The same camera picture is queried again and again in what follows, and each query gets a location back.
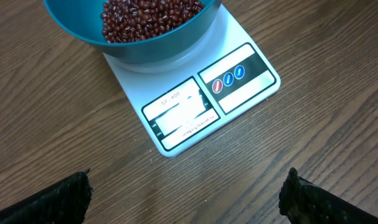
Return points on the teal blue bowl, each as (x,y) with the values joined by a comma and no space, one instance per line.
(81,19)

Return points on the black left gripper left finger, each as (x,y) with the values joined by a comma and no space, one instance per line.
(64,202)

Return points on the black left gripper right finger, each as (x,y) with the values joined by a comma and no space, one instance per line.
(303,202)

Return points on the white digital kitchen scale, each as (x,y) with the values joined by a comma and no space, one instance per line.
(183,99)

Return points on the red adzuki beans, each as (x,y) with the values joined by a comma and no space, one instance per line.
(135,20)

